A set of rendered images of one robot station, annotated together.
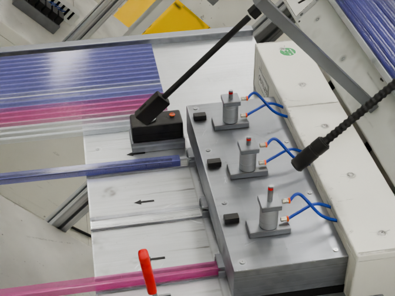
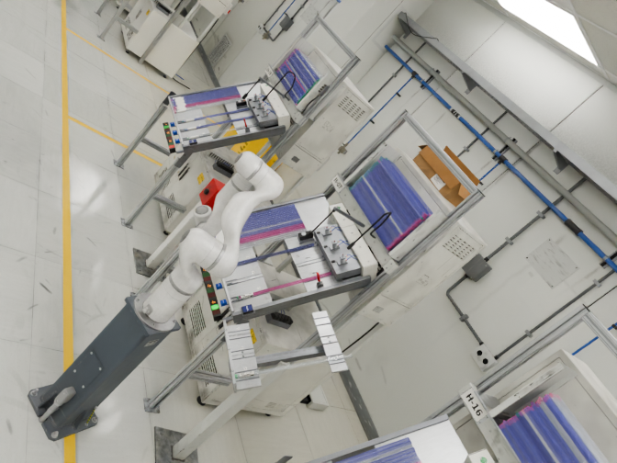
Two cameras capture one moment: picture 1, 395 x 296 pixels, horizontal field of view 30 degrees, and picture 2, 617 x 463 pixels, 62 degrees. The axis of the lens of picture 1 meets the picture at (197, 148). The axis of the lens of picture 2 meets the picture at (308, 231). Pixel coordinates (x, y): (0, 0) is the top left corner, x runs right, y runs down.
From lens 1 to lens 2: 1.72 m
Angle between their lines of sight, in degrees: 10
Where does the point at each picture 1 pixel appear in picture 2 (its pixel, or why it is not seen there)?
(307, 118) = (347, 231)
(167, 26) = (255, 143)
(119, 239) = (304, 268)
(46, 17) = (227, 172)
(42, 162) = not seen: hidden behind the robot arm
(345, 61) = (354, 210)
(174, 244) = (319, 268)
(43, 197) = not seen: hidden behind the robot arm
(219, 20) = (298, 167)
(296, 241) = (349, 265)
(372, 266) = (366, 269)
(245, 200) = (335, 255)
